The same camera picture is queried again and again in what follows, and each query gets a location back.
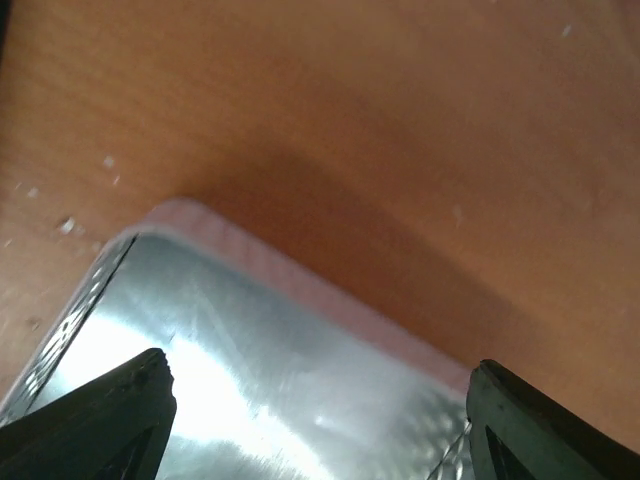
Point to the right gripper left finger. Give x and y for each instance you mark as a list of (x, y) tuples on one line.
[(117, 426)]

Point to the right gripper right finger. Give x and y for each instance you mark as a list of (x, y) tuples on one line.
[(518, 432)]

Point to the pink tin with white pieces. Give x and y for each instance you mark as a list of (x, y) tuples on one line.
[(277, 373)]

